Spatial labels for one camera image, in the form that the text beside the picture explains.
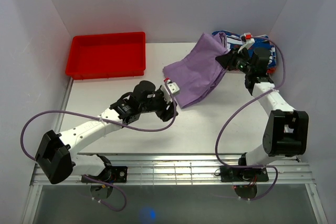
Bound purple trousers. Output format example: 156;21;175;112
163;33;228;109

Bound red folded trousers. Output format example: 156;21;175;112
267;67;276;74

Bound red plastic tray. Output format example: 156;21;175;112
65;31;146;80

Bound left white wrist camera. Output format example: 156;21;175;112
162;78;180;97

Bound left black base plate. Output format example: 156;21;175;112
81;166;128;183

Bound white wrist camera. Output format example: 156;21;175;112
162;78;180;97
238;33;255;53

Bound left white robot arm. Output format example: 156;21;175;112
35;79;180;184

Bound blue patterned folded trousers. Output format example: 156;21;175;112
212;30;277;68

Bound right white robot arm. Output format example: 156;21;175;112
215;47;309;184

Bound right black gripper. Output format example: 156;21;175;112
215;46;253;75

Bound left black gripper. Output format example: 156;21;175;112
139;85;179;122

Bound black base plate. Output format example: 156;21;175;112
81;166;128;183
219;166;269;183

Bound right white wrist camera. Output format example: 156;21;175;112
238;33;255;53

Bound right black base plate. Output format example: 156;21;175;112
219;166;269;183

